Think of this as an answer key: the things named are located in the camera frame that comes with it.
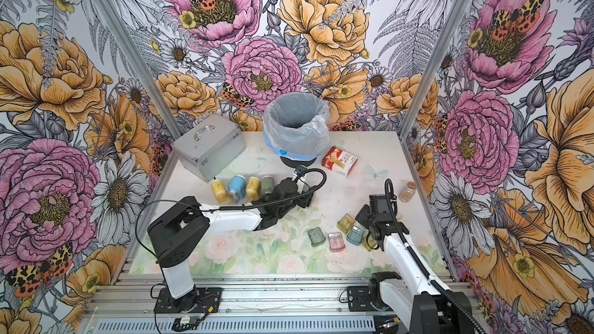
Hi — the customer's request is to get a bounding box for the yellow transparent shavings tray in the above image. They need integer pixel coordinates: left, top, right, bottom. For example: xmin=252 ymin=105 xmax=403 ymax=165
xmin=337 ymin=214 xmax=356 ymax=234

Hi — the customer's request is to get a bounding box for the blue transparent shavings tray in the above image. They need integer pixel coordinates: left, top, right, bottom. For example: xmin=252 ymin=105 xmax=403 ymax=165
xmin=346 ymin=225 xmax=365 ymax=245

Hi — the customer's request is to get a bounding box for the pink transparent shavings tray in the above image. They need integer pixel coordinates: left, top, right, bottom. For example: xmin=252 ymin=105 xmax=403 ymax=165
xmin=328 ymin=233 xmax=346 ymax=253

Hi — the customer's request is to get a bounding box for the dark green pencil sharpener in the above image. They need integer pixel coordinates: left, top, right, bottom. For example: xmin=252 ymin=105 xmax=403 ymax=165
xmin=260 ymin=176 xmax=275 ymax=196

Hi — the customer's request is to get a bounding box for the grey green shavings tray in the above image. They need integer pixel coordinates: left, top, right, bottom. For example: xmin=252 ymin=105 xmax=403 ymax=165
xmin=307 ymin=227 xmax=326 ymax=247

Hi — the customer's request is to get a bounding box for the yellow pencil sharpener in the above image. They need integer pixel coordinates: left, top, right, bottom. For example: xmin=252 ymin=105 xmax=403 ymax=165
xmin=246 ymin=176 xmax=260 ymax=201
xmin=210 ymin=179 xmax=230 ymax=203

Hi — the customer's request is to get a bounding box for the blue pencil sharpener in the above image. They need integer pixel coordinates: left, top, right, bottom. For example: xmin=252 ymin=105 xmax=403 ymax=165
xmin=228 ymin=175 xmax=247 ymax=203

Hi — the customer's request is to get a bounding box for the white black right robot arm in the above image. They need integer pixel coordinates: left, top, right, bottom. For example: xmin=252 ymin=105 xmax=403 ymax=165
xmin=346 ymin=195 xmax=482 ymax=333

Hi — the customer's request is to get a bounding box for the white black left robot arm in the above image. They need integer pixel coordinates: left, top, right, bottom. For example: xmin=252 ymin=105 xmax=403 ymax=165
xmin=148 ymin=178 xmax=326 ymax=314

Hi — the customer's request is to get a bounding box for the floral table mat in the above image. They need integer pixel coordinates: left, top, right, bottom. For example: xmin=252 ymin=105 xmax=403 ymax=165
xmin=128 ymin=164 xmax=449 ymax=278

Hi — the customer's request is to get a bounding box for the red white cardboard box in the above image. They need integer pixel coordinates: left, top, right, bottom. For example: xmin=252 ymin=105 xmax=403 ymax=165
xmin=322 ymin=146 xmax=358 ymax=178

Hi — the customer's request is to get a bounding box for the black bin with plastic liner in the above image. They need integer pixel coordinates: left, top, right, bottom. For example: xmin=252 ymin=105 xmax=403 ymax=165
xmin=263 ymin=92 xmax=330 ymax=169

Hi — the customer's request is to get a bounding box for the silver metal case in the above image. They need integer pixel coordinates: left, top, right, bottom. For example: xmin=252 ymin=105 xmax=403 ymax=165
xmin=173 ymin=115 xmax=246 ymax=182

